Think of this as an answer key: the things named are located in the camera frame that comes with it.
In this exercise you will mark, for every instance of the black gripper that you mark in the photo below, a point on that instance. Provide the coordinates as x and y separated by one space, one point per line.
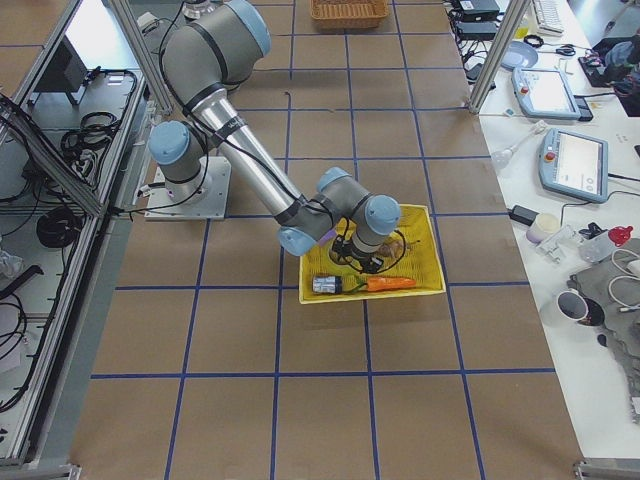
361 259

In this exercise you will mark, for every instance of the yellow tape roll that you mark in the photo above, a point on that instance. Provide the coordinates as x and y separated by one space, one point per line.
339 256

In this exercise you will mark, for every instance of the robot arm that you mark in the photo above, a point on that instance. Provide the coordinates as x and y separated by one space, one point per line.
198 63

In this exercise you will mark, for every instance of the orange toy carrot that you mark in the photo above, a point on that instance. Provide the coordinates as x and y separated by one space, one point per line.
381 283

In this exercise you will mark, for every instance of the toy lion figure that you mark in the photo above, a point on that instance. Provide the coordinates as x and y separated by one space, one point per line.
394 248

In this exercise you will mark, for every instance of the small battery can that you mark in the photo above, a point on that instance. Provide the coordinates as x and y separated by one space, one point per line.
329 284

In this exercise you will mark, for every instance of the yellow plastic basket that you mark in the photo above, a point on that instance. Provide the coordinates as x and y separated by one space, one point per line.
406 264

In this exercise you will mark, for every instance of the purple foam block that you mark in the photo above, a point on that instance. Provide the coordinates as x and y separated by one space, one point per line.
329 236

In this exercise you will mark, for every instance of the white mug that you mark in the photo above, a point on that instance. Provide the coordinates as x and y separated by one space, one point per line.
572 305

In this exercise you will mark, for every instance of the lower teach pendant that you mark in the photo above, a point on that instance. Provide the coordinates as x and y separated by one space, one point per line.
574 165

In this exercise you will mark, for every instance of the teach pendant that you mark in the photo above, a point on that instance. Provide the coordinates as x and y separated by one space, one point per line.
544 93
574 165

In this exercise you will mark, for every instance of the upper teach pendant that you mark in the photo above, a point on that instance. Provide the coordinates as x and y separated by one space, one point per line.
544 93

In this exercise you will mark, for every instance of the grey cloth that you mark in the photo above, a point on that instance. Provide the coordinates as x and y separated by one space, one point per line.
616 291

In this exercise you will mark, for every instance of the light blue plate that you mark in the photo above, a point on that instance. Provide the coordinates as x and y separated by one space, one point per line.
519 55

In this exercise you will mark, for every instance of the brown wicker basket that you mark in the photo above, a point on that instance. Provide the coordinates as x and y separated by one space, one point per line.
349 9

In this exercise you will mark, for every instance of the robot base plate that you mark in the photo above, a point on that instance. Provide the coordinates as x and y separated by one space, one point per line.
204 197

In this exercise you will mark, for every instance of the aluminium frame post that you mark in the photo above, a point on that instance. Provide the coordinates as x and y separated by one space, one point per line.
514 13

